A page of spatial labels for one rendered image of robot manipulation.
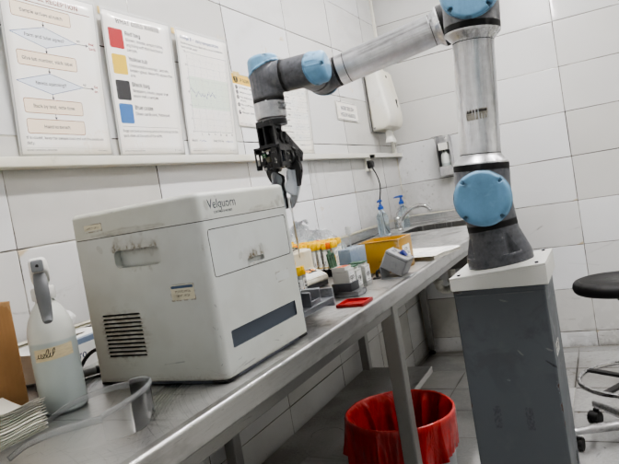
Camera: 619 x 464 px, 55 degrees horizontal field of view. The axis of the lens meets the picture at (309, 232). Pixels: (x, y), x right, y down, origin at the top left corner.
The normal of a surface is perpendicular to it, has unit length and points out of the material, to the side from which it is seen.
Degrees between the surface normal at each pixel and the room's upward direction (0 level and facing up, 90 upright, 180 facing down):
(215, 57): 94
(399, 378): 90
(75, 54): 93
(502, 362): 90
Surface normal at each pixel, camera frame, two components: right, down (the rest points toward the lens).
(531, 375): -0.44, 0.12
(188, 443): 0.88, -0.13
